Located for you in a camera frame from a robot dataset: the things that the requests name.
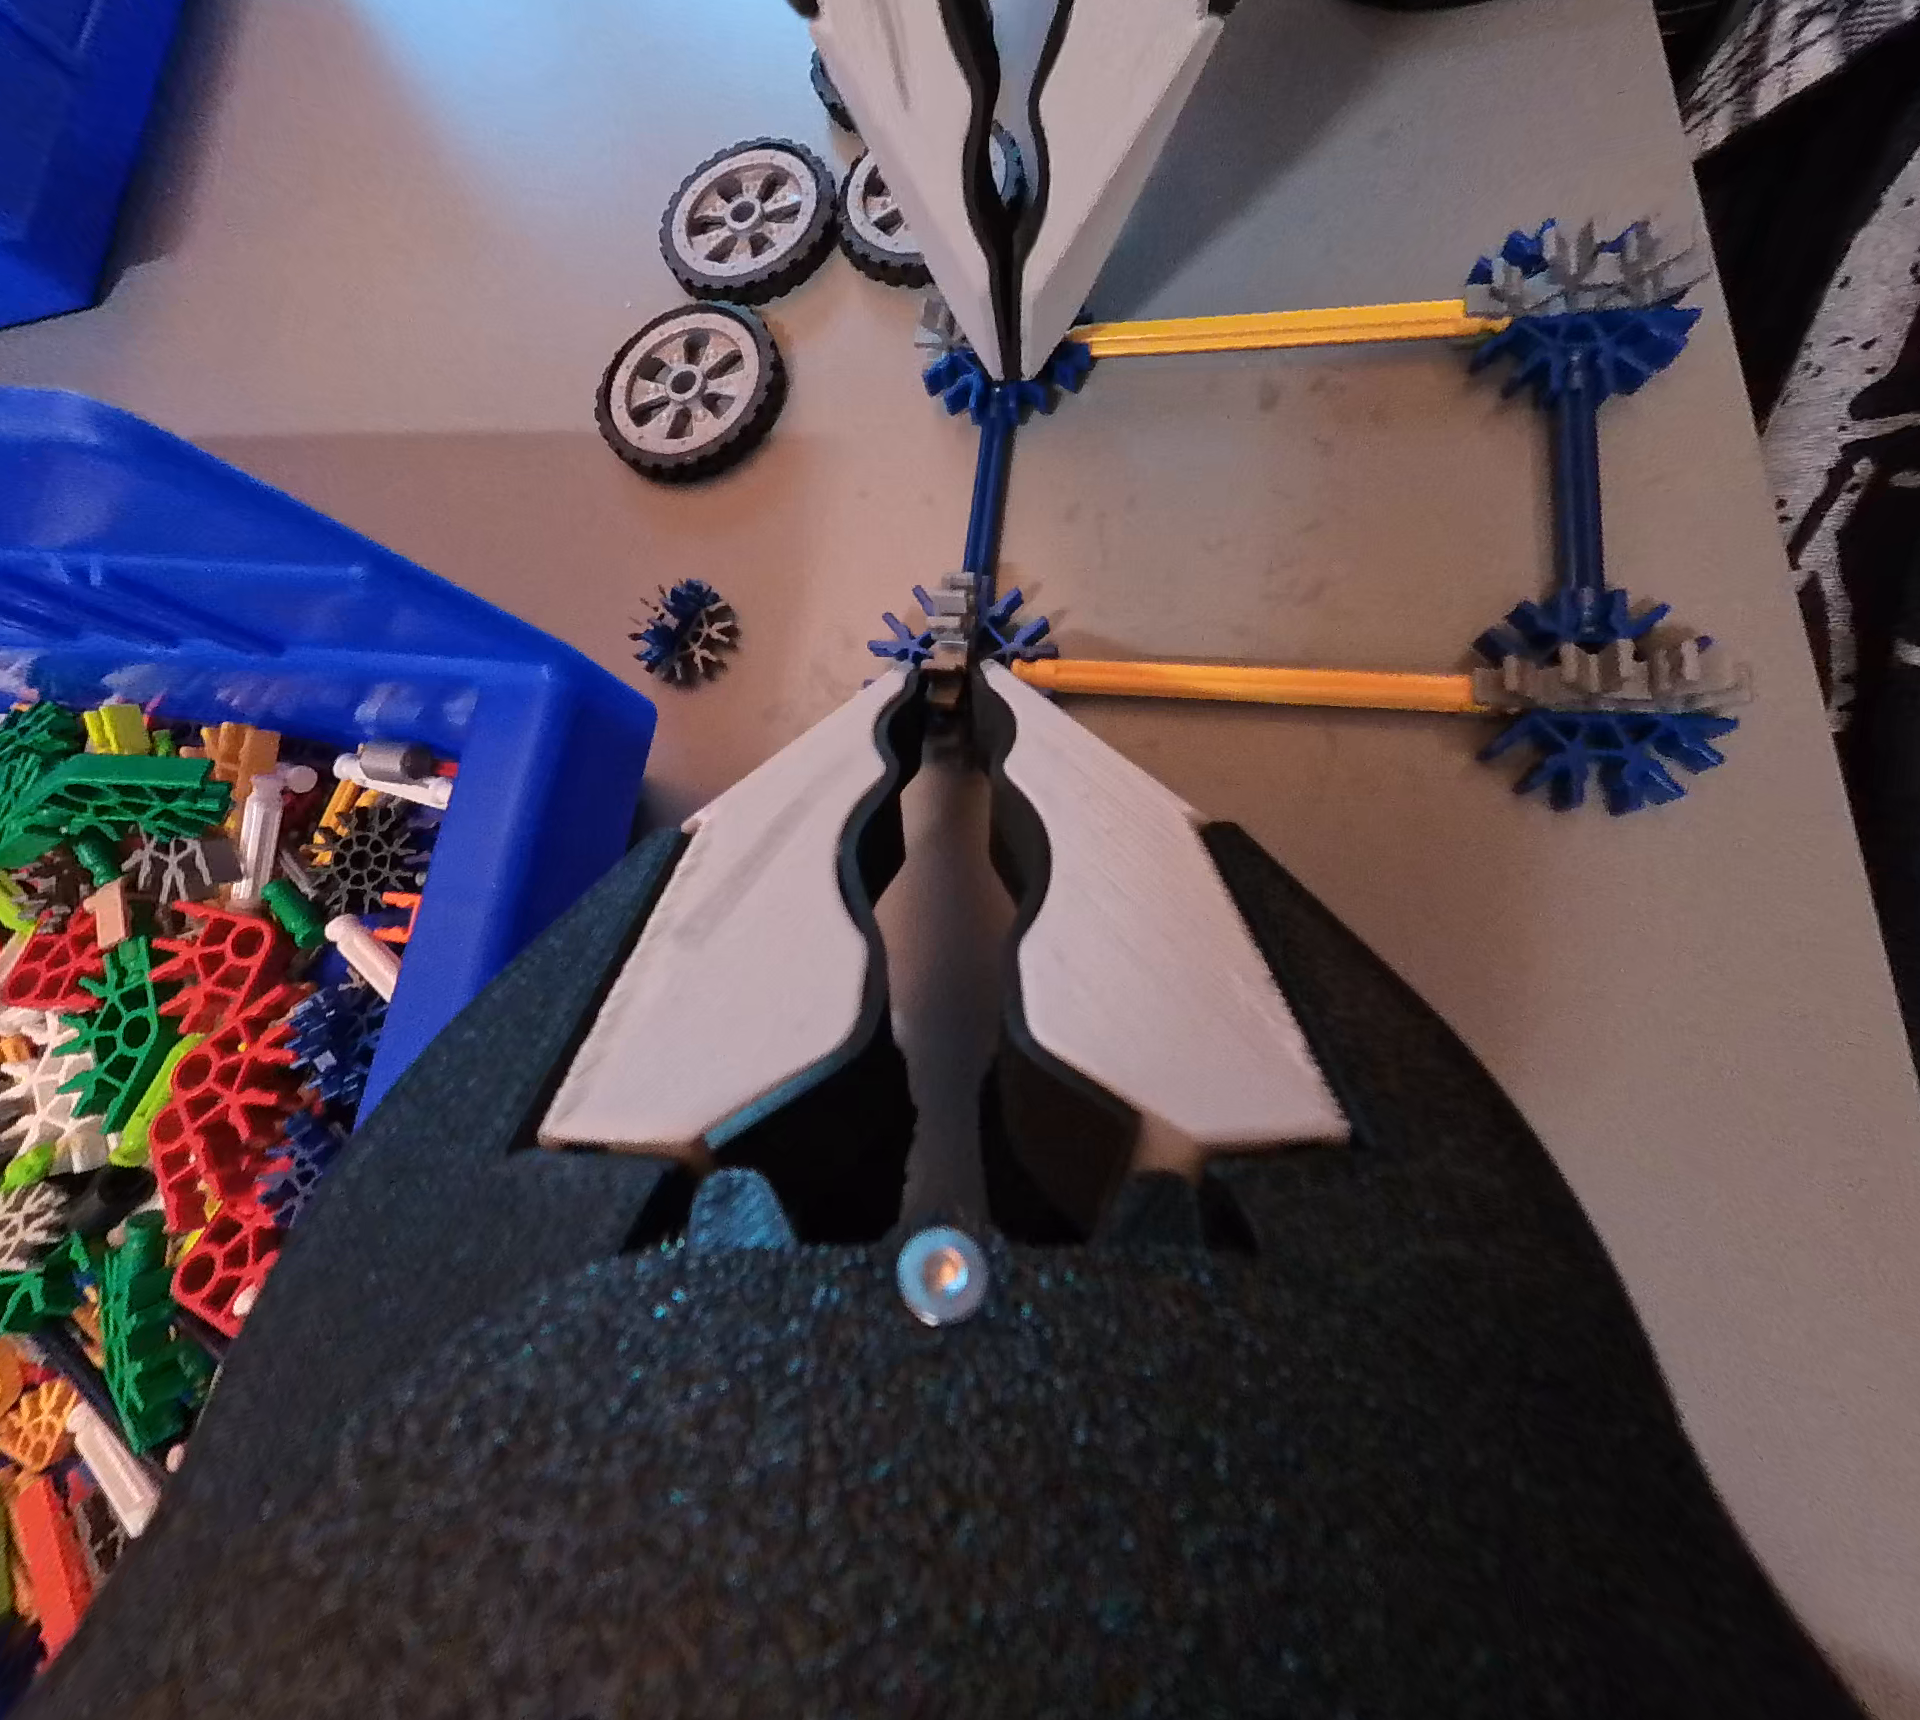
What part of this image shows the empty blue plastic bin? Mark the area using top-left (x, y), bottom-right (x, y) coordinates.
top-left (0, 0), bottom-right (213, 330)

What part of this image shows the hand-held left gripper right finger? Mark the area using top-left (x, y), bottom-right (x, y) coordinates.
top-left (966, 664), bottom-right (1353, 1242)

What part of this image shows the pile of colourful construction pieces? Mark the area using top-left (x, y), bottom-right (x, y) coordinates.
top-left (0, 693), bottom-right (452, 1663)

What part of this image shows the person's black printed shirt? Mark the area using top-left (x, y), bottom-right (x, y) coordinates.
top-left (1650, 0), bottom-right (1920, 1109)

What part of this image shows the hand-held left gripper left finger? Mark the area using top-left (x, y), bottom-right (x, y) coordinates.
top-left (537, 666), bottom-right (920, 1246)

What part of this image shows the small blue grey connector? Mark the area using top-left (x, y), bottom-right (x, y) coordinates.
top-left (631, 577), bottom-right (741, 689)

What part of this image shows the blue plastic parts bin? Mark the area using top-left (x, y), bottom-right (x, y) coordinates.
top-left (0, 385), bottom-right (660, 1663)

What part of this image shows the blue and yellow rod frame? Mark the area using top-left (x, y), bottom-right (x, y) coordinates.
top-left (866, 216), bottom-right (1755, 814)

